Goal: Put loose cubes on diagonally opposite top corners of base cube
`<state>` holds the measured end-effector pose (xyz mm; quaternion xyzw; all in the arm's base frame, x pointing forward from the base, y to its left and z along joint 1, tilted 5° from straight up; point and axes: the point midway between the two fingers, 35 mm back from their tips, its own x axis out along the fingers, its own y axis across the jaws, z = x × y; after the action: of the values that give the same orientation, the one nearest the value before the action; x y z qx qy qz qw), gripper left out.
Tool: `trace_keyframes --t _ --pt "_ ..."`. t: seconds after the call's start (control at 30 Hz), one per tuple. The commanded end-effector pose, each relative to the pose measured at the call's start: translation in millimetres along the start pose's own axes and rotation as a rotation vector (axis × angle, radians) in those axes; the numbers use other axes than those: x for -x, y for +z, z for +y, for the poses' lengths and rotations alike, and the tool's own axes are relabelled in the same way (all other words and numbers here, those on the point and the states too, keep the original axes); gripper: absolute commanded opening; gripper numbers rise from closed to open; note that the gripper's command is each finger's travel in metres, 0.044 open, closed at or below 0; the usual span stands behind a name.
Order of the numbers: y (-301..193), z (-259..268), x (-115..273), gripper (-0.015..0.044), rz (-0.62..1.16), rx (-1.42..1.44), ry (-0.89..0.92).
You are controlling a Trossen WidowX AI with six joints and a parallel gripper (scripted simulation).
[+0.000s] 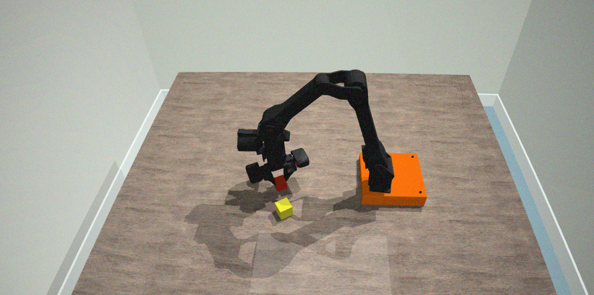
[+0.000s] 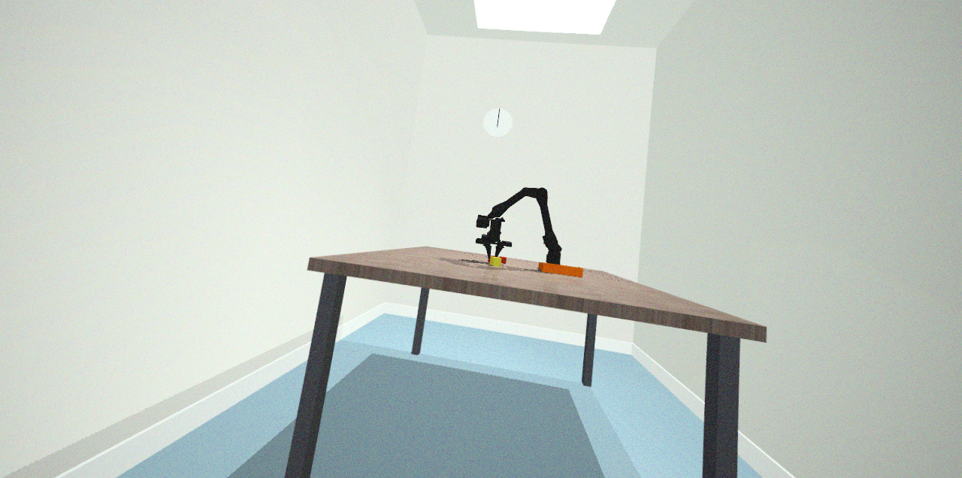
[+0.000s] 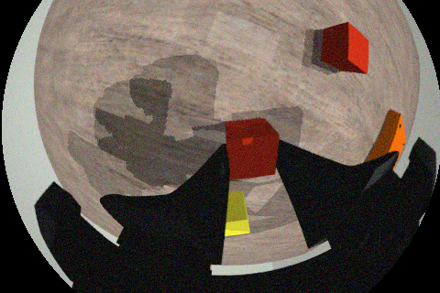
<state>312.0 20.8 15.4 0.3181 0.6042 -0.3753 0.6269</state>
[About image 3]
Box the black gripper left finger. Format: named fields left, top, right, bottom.
left=99, top=143, right=231, bottom=265

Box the yellow cube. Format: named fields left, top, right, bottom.
left=224, top=190, right=250, bottom=237

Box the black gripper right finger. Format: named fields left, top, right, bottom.
left=276, top=140, right=400, bottom=249

